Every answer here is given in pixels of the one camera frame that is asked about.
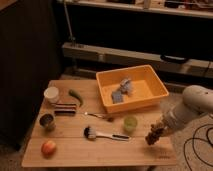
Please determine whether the metal stand pole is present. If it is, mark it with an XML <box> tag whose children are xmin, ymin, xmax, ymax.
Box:
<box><xmin>63</xmin><ymin>0</ymin><xmax>76</xmax><ymax>46</ymax></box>

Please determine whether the metal can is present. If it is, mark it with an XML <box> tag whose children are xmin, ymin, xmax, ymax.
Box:
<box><xmin>39</xmin><ymin>114</ymin><xmax>56</xmax><ymax>131</ymax></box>

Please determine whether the green chili pepper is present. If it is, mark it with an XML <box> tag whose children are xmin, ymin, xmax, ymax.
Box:
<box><xmin>68</xmin><ymin>89</ymin><xmax>83</xmax><ymax>107</ymax></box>

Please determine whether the dark rectangular bar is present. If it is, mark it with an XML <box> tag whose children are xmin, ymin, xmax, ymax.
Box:
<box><xmin>54</xmin><ymin>104</ymin><xmax>77</xmax><ymax>115</ymax></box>

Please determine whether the dark grape bunch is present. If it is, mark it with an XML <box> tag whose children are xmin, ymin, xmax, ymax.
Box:
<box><xmin>145</xmin><ymin>125</ymin><xmax>164</xmax><ymax>145</ymax></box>

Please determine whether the small green cup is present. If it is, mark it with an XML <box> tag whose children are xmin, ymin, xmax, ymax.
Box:
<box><xmin>124</xmin><ymin>116</ymin><xmax>138</xmax><ymax>132</ymax></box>

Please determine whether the crumpled grey cloth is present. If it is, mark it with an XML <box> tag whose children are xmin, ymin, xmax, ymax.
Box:
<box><xmin>119</xmin><ymin>78</ymin><xmax>133</xmax><ymax>96</ymax></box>

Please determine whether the grey metal shelf rail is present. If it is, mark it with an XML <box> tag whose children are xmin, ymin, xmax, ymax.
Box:
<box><xmin>62</xmin><ymin>42</ymin><xmax>213</xmax><ymax>78</ymax></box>

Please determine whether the metal spoon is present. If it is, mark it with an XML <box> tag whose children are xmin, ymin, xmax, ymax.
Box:
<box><xmin>84</xmin><ymin>112</ymin><xmax>114</xmax><ymax>122</ymax></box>

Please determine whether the yellow plastic bin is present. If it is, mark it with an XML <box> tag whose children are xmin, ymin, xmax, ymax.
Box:
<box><xmin>96</xmin><ymin>65</ymin><xmax>169</xmax><ymax>113</ymax></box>

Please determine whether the white dish brush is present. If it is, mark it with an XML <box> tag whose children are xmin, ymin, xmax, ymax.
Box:
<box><xmin>84</xmin><ymin>126</ymin><xmax>130</xmax><ymax>141</ymax></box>

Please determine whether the white paper cup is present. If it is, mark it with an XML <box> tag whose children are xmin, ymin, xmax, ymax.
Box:
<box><xmin>44</xmin><ymin>87</ymin><xmax>59</xmax><ymax>103</ymax></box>

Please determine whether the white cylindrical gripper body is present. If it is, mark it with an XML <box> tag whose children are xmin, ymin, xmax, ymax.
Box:
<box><xmin>162</xmin><ymin>102</ymin><xmax>199</xmax><ymax>136</ymax></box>

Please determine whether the blue-grey sponge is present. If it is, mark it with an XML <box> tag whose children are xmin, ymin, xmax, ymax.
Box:
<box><xmin>112</xmin><ymin>91</ymin><xmax>123</xmax><ymax>103</ymax></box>

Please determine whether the red-orange apple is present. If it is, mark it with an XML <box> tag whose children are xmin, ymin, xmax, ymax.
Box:
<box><xmin>41</xmin><ymin>140</ymin><xmax>56</xmax><ymax>156</ymax></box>

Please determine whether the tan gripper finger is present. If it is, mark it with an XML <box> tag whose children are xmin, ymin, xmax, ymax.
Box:
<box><xmin>151</xmin><ymin>116</ymin><xmax>165</xmax><ymax>130</ymax></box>

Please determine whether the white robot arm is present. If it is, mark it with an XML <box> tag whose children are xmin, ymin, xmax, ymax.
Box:
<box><xmin>151</xmin><ymin>85</ymin><xmax>213</xmax><ymax>136</ymax></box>

